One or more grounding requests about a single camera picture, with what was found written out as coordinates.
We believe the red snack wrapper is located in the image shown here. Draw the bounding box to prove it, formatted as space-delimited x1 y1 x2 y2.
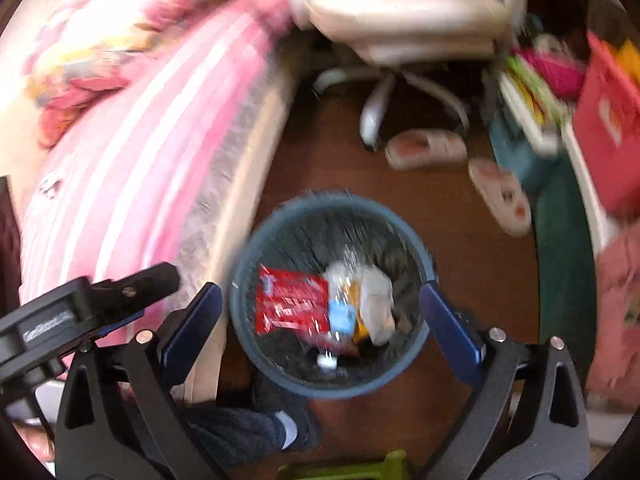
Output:
255 266 330 335

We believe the clear plastic zip bag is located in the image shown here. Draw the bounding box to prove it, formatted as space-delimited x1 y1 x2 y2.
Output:
317 259 396 356

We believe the blue round trash bin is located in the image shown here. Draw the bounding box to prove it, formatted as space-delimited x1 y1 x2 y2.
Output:
230 191 435 399

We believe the pink striped bed mattress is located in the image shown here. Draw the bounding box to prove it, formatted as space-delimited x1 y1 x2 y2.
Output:
19 0 296 351

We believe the right pink slipper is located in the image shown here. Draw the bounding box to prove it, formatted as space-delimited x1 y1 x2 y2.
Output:
468 158 532 237

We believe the pink slipper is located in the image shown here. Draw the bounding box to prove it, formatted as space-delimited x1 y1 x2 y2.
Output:
468 158 532 237
385 129 468 171

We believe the red paper bag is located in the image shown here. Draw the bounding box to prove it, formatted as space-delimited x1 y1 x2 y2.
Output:
573 32 639 218

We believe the left pink slipper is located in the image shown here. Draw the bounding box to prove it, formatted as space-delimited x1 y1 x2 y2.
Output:
385 129 468 171

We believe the pink yellow folded quilt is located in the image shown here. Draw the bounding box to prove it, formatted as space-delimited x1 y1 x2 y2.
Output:
24 0 291 150

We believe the white office chair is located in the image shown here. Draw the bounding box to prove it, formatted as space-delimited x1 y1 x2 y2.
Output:
290 0 518 151

